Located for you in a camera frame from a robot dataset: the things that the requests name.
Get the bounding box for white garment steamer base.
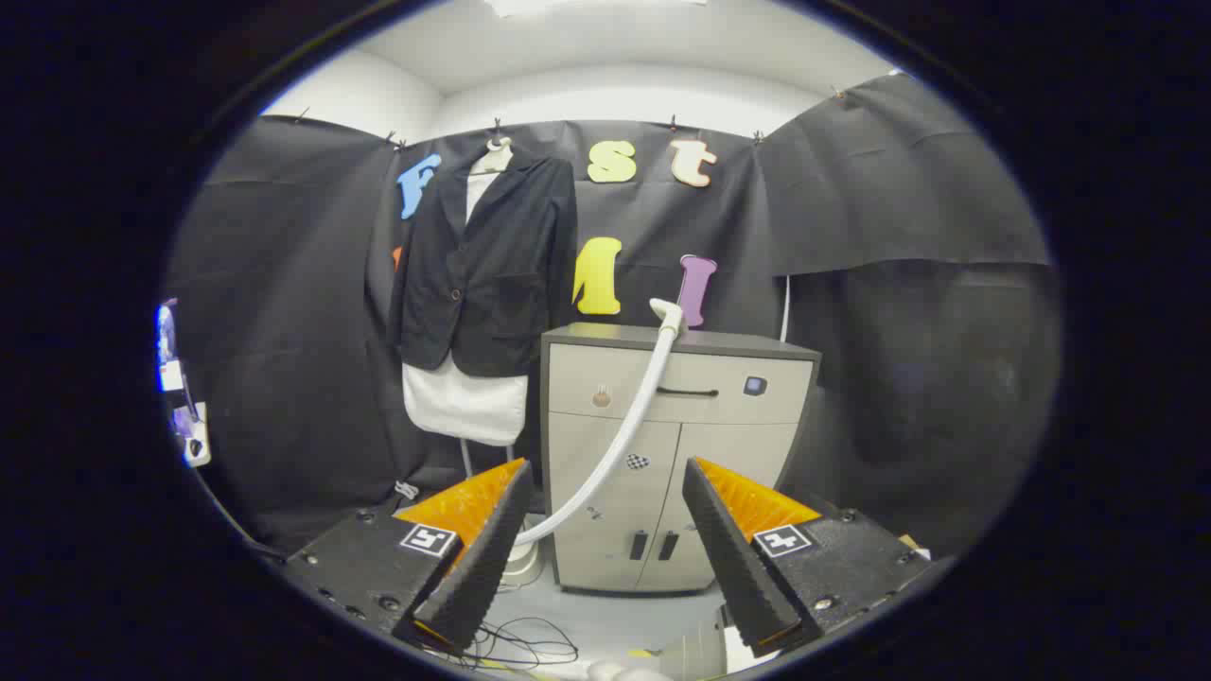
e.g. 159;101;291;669
501;515;546;587

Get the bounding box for black backdrop cloth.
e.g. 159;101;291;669
163;71;1062;559

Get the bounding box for white device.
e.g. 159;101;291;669
156;301;211;467

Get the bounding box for grey cabinet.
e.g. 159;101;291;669
541;322;822;595

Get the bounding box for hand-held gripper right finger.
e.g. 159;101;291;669
683;457;933;660

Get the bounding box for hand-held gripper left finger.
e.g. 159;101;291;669
284;459;534;655

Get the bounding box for black jacket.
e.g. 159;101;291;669
388;151;580;377

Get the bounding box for black floor cables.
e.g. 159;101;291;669
468;617;580;671

